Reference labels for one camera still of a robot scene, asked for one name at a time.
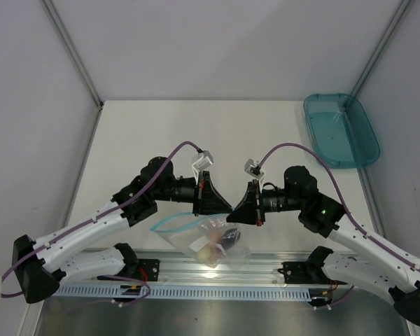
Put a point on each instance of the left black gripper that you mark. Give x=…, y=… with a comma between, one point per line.
x=207, y=200

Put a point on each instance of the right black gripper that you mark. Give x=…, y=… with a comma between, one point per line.
x=248, y=212

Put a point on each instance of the purple eggplant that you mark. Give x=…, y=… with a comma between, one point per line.
x=230, y=237

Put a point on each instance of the clear zip top bag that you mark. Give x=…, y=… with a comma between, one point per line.
x=209, y=240

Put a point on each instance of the cream white egg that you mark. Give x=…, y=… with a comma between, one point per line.
x=206, y=255

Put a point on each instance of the pink egg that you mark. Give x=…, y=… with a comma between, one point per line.
x=217, y=237

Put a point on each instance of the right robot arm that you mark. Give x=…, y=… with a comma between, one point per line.
x=384, y=269

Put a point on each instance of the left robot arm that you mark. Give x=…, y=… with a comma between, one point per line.
x=45, y=264

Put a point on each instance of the teal plastic bin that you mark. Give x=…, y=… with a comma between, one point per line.
x=340, y=131

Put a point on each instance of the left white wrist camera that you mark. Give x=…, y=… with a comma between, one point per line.
x=201, y=161

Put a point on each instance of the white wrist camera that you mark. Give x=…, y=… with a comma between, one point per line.
x=253, y=169
x=201, y=161

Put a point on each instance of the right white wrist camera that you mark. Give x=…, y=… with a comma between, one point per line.
x=253, y=169

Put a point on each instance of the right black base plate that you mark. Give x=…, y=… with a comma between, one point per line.
x=302, y=273

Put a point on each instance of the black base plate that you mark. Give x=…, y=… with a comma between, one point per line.
x=146, y=270
x=302, y=273

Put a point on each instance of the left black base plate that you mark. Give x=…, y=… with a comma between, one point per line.
x=146, y=270

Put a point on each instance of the white slotted cable duct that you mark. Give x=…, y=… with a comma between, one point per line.
x=156, y=291

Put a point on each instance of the left aluminium frame post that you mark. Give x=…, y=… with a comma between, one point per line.
x=69, y=47

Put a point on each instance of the aluminium frame post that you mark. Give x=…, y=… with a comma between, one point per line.
x=390, y=31
x=69, y=47

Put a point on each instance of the right aluminium frame post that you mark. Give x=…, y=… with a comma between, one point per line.
x=390, y=31

